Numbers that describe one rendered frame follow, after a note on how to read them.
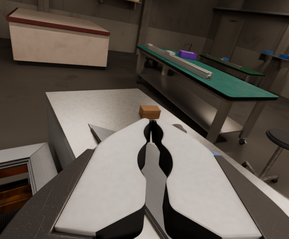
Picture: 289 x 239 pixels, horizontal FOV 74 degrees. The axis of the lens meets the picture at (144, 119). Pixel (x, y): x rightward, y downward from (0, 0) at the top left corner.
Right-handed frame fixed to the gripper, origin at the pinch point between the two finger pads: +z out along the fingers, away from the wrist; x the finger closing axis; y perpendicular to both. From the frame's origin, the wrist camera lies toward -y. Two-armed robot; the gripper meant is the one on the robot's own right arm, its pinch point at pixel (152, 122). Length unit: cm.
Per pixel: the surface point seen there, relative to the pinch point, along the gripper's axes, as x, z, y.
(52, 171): -38, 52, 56
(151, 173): 3, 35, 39
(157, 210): 4.9, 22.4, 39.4
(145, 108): 1, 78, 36
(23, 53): -267, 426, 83
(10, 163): -58, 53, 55
